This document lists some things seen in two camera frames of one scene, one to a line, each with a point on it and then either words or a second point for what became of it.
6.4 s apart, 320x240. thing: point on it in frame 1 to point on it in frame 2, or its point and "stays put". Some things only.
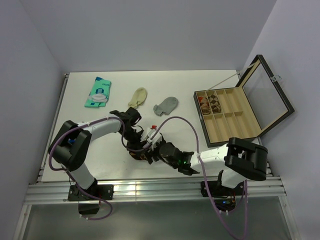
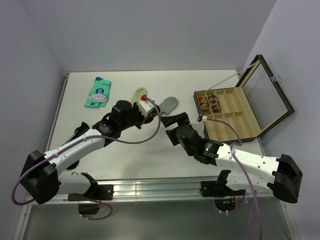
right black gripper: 153,152 to 181,118
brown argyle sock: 140,155 to 153,114
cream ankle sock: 139,97 stays put
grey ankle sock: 166,106 stays put
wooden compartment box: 245,112 stays put
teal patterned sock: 99,94 stays put
